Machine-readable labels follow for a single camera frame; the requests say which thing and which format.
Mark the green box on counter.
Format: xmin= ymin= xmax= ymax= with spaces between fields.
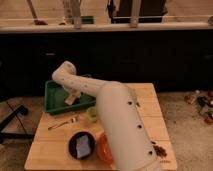
xmin=81 ymin=16 xmax=94 ymax=24

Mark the blue sponge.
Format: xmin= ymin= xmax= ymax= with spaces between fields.
xmin=76 ymin=135 xmax=91 ymax=158

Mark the red grapes bunch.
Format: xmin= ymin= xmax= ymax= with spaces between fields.
xmin=152 ymin=142 xmax=167 ymax=158

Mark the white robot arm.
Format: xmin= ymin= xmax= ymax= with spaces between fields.
xmin=52 ymin=61 xmax=163 ymax=171

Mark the black stand base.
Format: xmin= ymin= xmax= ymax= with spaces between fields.
xmin=0 ymin=105 xmax=34 ymax=144

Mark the clutter pile on floor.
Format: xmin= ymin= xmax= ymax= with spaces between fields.
xmin=184 ymin=90 xmax=213 ymax=125

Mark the small green cup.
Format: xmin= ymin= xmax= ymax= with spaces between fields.
xmin=87 ymin=106 xmax=98 ymax=122

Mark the orange bowl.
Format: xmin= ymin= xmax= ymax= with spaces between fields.
xmin=97 ymin=133 xmax=114 ymax=165

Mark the green plastic tray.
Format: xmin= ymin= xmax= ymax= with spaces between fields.
xmin=44 ymin=80 xmax=96 ymax=115

